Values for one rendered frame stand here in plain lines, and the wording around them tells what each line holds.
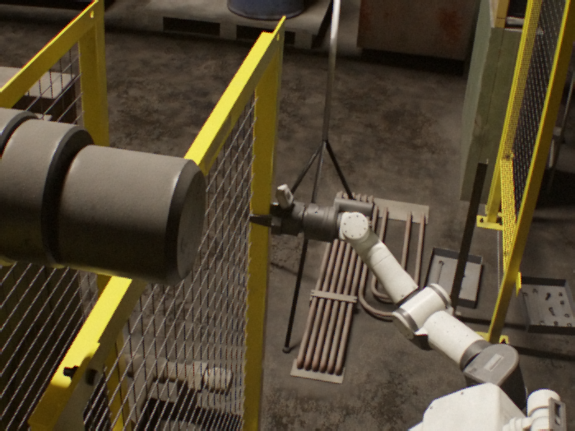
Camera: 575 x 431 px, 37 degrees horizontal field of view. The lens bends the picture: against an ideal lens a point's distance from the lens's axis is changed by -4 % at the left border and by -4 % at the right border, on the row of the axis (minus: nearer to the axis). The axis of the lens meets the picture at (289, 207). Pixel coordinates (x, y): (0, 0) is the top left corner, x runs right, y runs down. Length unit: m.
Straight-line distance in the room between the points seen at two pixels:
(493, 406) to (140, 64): 4.64
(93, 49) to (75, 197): 1.24
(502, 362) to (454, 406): 0.18
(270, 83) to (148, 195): 1.16
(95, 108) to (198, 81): 3.68
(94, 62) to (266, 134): 0.44
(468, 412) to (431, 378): 1.96
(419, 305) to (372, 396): 1.56
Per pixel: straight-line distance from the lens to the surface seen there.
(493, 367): 1.91
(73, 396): 1.02
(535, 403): 1.75
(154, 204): 0.84
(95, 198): 0.85
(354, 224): 2.10
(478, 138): 4.63
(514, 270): 3.64
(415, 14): 6.10
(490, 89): 4.50
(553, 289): 4.35
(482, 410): 1.77
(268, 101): 2.00
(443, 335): 2.03
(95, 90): 2.13
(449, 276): 4.26
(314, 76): 5.94
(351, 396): 3.59
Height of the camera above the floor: 2.58
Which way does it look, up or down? 34 degrees down
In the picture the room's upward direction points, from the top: 4 degrees clockwise
